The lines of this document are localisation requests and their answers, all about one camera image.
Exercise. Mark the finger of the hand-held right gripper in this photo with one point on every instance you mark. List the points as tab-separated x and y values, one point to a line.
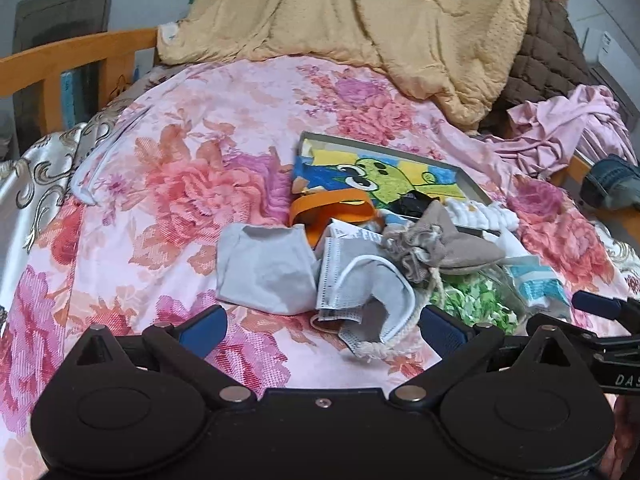
565	327
595	305

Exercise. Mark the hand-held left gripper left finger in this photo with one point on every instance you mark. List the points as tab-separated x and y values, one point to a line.
202	329

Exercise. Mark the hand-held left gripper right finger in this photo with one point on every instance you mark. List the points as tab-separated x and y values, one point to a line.
441	334

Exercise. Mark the teal white packet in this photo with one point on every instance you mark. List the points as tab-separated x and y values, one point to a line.
535	285

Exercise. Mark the grey sock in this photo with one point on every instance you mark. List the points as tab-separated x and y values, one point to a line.
260	270

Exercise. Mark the grey face mask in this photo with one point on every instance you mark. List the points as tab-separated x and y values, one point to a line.
350	275

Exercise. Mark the white fluffy sock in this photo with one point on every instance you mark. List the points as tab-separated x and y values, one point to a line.
480	217

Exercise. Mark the grey shallow box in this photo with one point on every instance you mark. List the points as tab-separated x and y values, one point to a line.
380	150

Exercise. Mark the green patterned bag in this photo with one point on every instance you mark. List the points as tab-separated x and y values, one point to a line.
475	302

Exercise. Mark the blue jeans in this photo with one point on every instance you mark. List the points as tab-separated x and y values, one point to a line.
615	180

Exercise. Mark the small black item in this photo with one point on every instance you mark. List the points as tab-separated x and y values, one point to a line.
407	205

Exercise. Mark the pink garment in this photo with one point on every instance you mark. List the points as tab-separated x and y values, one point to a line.
560	125

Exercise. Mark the cartoon printed towel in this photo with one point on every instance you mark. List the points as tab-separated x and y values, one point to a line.
340	170

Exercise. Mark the pink floral bedsheet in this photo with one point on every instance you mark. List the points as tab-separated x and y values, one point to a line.
200	125

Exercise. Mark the silver gold satin cloth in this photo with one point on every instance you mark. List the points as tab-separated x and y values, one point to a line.
30	195

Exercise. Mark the white air conditioner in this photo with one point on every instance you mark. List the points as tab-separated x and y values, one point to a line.
615	55

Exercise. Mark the brown quilted blanket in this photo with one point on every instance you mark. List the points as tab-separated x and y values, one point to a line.
545	55

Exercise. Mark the blue item behind headboard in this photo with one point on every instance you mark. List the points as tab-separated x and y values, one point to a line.
68	87

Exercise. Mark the beige quilt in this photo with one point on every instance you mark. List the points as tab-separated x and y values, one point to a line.
350	10

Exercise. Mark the dark framed picture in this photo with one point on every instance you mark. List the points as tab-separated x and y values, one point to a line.
60	10

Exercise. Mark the wooden bed side rail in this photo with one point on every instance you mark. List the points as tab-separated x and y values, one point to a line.
575	170

